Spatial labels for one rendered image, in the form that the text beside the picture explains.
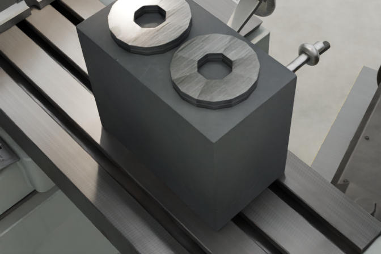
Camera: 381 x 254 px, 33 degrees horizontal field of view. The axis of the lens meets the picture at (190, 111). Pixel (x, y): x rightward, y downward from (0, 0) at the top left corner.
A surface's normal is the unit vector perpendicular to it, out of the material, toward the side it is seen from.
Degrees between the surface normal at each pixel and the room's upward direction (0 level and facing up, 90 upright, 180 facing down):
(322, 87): 0
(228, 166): 90
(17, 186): 90
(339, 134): 0
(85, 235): 90
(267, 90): 0
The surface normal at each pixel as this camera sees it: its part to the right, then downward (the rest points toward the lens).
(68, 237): 0.68, 0.57
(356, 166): -0.05, -0.60
